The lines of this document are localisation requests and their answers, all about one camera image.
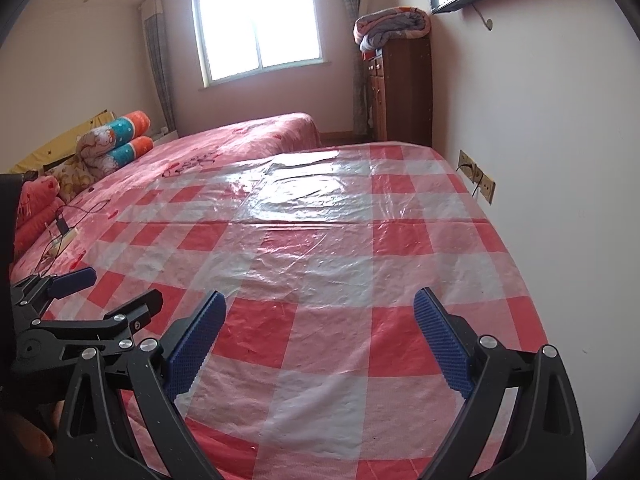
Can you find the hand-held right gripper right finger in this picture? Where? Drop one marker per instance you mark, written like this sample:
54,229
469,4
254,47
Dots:
445,345

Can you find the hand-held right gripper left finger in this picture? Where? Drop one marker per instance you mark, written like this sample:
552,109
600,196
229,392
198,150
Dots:
195,345

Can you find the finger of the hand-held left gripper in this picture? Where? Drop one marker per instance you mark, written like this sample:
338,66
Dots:
75,280
100,327

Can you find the person's left hand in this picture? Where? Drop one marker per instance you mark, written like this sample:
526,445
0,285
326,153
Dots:
27,440

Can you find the white power strip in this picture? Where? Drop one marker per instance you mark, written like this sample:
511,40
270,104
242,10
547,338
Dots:
62,244

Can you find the black charger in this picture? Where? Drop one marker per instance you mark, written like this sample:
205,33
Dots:
62,225

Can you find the beige floral pillow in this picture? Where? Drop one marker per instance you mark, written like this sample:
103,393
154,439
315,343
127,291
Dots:
70,177

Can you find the yellow starred headboard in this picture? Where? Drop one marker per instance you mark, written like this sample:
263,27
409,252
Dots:
55,147

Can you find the rolled colourful cartoon quilt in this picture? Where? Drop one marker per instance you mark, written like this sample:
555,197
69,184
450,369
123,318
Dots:
125,152

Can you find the red white checked tablecloth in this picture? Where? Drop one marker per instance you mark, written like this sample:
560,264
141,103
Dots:
325,260

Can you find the teal orange bolster pillows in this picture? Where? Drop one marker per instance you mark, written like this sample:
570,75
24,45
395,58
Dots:
122,125

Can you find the brown wooden cabinet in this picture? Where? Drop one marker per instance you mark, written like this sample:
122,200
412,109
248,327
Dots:
400,95

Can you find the bright window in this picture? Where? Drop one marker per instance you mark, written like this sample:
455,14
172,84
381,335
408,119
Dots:
260,20

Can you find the folded grey pink quilt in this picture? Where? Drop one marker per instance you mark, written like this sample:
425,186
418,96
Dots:
392,25

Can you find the beige wall socket panel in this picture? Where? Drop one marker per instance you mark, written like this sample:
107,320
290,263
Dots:
485,187

